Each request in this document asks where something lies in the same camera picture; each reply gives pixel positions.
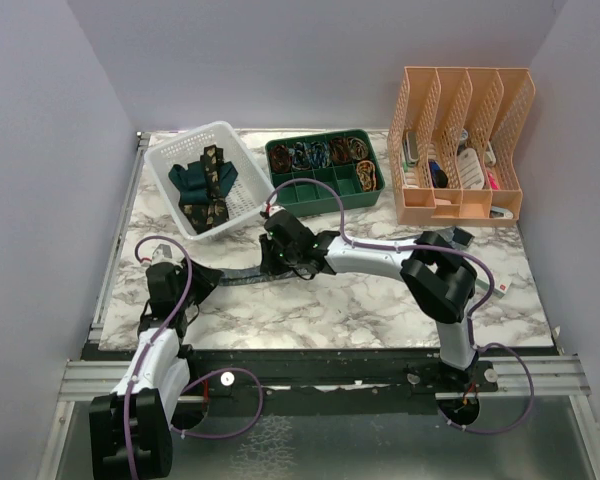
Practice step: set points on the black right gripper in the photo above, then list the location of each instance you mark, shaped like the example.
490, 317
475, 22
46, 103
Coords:
268, 265

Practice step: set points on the blue black item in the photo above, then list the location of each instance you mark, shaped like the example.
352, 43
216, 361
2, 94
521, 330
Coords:
438, 176

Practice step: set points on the dark blue rolled tie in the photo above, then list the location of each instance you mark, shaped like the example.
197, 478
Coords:
319, 155

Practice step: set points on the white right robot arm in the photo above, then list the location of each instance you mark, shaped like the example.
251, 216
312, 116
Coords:
440, 280

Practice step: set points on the white plastic basket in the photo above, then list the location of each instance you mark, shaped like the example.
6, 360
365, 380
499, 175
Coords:
248, 193

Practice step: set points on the white red card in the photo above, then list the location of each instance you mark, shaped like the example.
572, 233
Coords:
502, 284

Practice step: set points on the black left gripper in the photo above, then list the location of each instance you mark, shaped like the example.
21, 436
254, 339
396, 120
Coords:
206, 279

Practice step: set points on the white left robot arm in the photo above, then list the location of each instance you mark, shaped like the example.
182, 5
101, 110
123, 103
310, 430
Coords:
133, 419

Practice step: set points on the green compartment tray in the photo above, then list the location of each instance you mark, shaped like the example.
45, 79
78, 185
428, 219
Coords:
306, 193

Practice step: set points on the white ribbed item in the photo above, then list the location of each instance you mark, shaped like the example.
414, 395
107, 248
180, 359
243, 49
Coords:
469, 170

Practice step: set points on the dark green tie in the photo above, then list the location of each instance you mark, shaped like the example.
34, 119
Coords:
191, 183

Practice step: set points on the tan rolled tie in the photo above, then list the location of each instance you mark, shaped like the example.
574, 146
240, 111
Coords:
358, 148

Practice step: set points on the orange patterned rolled tie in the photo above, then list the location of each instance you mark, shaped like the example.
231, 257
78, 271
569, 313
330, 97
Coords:
366, 173

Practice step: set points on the pink marker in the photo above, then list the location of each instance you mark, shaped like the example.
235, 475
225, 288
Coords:
493, 181

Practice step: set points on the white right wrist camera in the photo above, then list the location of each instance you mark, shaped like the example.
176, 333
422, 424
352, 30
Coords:
270, 210

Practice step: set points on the grey blue floral tie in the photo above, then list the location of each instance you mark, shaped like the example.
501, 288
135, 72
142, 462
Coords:
248, 276

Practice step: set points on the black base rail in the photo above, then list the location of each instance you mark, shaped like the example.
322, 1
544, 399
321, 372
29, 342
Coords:
323, 382

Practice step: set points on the red brown rolled tie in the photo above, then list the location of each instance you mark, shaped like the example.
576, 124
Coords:
339, 151

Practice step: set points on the black gold leaf tie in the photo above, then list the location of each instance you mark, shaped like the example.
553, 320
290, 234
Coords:
206, 217

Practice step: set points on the orange file organizer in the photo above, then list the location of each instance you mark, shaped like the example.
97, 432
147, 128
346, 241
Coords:
441, 111

